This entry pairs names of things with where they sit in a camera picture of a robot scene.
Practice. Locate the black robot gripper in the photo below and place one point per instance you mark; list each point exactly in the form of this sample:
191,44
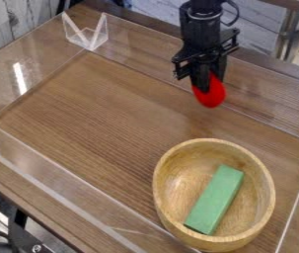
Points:
208,40

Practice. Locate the red plush fruit green stem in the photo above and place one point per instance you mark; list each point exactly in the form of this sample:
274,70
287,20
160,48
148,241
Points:
214,97

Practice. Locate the metal stand in background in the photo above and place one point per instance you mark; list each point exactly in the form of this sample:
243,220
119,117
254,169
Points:
287,43

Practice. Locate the wooden bowl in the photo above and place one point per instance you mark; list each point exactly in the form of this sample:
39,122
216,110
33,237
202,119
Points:
180,177

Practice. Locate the clear acrylic tray walls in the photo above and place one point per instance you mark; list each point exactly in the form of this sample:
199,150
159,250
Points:
88,117

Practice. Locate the green rectangular block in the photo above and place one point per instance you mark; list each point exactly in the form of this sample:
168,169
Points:
214,201

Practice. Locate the clear acrylic corner bracket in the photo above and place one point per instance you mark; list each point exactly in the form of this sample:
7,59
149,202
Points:
87,38

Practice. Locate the black table leg bracket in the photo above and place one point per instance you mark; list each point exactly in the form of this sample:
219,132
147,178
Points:
23,241

